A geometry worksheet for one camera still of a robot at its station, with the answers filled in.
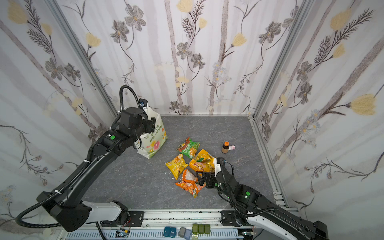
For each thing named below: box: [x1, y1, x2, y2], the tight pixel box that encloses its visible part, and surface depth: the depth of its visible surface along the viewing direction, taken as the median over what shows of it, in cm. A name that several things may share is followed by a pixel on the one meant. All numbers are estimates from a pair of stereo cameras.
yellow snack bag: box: [189, 149, 215, 173], surface depth 92 cm
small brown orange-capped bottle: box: [221, 141, 230, 154], surface depth 97 cm
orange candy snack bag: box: [174, 169, 207, 199], surface depth 84 cm
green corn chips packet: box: [176, 137, 201, 159], surface depth 100 cm
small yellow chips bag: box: [165, 153, 189, 180], surface depth 90 cm
